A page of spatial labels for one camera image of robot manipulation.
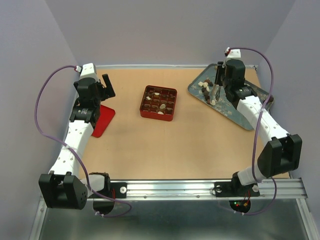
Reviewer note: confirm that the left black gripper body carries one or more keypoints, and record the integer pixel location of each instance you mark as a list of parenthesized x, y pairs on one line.
[(103, 93)]

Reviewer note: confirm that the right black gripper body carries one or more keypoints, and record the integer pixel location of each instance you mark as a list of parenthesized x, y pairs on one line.
[(221, 78)]

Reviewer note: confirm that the metal tongs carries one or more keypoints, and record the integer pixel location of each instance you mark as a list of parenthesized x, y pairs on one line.
[(215, 93)]

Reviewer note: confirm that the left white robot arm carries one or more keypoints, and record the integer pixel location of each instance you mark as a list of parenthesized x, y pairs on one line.
[(61, 187)]

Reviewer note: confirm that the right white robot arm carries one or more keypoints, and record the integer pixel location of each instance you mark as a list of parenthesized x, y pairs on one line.
[(282, 150)]

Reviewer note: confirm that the dark round chocolate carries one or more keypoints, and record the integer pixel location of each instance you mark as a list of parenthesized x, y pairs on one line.
[(206, 93)]

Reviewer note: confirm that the red chocolate box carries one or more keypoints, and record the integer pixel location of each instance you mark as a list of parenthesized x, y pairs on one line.
[(149, 108)]

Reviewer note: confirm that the red box lid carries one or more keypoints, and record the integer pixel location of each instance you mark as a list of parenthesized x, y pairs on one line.
[(105, 118)]

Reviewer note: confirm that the blue floral tray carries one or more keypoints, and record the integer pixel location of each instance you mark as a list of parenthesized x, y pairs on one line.
[(223, 106)]

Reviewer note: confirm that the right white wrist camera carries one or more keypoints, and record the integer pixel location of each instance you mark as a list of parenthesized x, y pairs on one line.
[(232, 53)]

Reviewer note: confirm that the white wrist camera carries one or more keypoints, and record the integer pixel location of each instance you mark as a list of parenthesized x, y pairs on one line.
[(232, 53), (89, 71)]

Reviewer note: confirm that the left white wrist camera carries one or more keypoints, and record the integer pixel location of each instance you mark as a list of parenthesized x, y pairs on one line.
[(89, 71)]

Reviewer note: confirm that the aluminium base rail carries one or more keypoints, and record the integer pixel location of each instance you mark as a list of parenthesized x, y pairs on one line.
[(206, 189)]

